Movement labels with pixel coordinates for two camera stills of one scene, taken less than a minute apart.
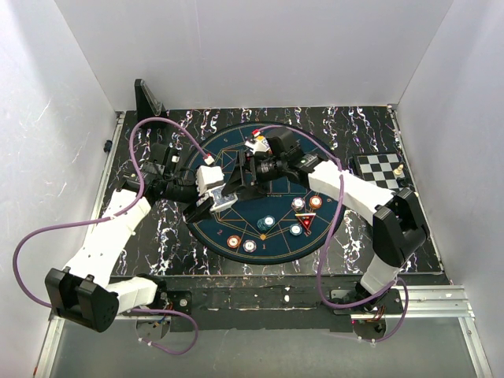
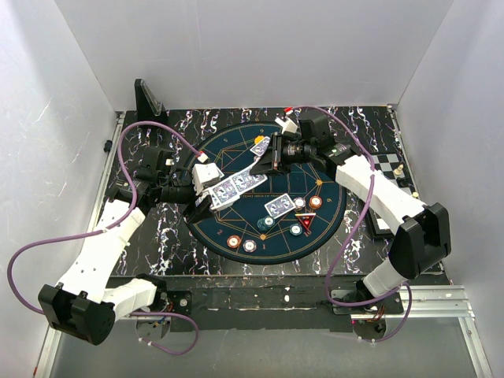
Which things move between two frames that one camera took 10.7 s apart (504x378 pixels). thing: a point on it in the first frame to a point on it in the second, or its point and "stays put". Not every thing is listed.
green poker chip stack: [266, 222] stays put
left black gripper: [199, 211] stays put
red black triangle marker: [305, 221] stays put
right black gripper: [235, 181] to [273, 158]
